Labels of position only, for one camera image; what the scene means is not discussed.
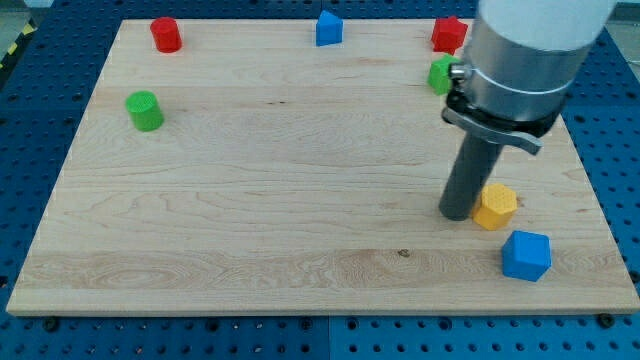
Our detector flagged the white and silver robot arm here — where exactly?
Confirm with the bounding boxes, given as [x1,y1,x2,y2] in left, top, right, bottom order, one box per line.
[442,0,616,155]

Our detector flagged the wooden board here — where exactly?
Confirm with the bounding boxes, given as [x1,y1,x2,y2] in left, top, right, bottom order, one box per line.
[7,19,639,317]

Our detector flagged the blue pentagon block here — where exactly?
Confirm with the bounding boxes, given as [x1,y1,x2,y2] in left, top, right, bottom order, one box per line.
[315,10,344,47]

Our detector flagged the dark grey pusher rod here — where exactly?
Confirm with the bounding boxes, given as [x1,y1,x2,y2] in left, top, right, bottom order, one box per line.
[439,133,503,221]

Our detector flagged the yellow hexagon block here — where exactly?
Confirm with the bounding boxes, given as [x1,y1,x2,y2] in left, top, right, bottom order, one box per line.
[471,183,518,231]

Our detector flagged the green cylinder block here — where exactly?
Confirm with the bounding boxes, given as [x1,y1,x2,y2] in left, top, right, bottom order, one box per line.
[125,90,164,132]

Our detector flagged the red star block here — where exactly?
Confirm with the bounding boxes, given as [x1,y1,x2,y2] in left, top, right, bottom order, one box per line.
[431,16,469,55]

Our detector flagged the red cylinder block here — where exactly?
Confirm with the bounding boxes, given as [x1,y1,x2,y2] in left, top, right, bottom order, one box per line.
[150,17,182,53]

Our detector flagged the blue cube block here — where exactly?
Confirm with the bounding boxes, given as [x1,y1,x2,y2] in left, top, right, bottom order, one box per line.
[501,230,552,282]

